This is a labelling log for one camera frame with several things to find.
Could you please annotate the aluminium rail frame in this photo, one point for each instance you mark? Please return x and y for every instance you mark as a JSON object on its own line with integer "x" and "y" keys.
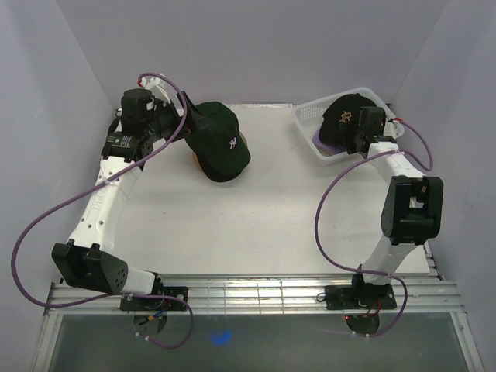
{"x": 263, "y": 324}

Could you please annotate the wooden hat stand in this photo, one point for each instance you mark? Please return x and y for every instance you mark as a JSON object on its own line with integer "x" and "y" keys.
{"x": 195, "y": 157}

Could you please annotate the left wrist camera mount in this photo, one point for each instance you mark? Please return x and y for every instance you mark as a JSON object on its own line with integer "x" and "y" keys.
{"x": 155, "y": 85}

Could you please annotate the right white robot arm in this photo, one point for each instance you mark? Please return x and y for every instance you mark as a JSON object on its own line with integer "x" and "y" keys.
{"x": 411, "y": 214}

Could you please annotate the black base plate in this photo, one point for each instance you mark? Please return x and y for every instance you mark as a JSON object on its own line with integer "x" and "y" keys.
{"x": 344, "y": 297}
{"x": 171, "y": 299}

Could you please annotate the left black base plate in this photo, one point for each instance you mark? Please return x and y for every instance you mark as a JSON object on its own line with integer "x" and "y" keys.
{"x": 171, "y": 299}

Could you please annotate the white plastic basket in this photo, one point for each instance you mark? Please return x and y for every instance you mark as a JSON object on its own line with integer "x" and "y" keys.
{"x": 308, "y": 119}

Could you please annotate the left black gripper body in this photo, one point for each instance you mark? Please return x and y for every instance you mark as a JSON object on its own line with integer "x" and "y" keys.
{"x": 165, "y": 122}

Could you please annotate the black NY baseball cap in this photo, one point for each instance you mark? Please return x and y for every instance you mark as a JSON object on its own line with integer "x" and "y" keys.
{"x": 215, "y": 176}

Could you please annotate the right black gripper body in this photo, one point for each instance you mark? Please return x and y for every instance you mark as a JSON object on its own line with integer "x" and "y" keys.
{"x": 351, "y": 146}

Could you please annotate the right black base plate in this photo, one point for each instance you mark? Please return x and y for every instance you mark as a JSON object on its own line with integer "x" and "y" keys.
{"x": 344, "y": 297}

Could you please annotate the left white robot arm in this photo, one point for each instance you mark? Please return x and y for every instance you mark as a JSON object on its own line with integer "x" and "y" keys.
{"x": 86, "y": 259}

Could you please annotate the dark green NY cap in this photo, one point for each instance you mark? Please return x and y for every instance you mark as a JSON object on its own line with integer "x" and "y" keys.
{"x": 220, "y": 144}

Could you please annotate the black cap gold logo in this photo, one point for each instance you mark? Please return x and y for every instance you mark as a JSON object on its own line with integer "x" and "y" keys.
{"x": 342, "y": 114}

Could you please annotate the purple cap in basket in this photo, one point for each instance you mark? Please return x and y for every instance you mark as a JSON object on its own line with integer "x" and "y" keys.
{"x": 318, "y": 143}

